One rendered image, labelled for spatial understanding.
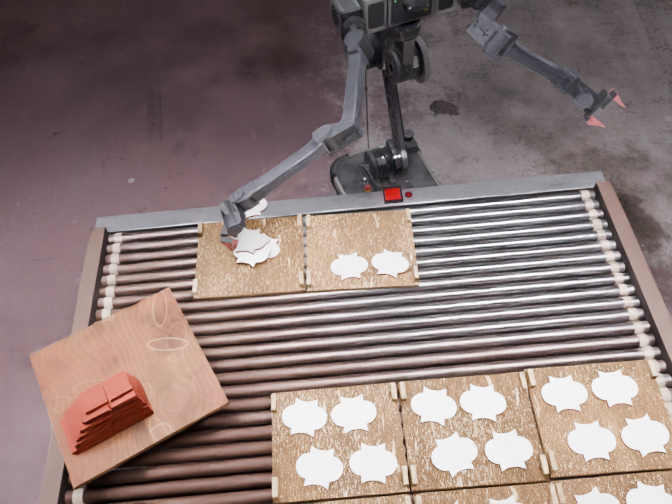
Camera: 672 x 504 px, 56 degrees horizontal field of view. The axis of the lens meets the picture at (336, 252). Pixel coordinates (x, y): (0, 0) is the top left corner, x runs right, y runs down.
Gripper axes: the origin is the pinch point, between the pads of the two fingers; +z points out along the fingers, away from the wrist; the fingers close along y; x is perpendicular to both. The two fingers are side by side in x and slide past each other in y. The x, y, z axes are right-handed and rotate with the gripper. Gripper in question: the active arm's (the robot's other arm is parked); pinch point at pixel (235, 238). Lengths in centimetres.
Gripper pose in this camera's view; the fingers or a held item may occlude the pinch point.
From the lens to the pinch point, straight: 245.6
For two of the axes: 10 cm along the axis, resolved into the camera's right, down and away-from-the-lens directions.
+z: 0.3, 5.8, 8.1
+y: 1.6, -8.1, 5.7
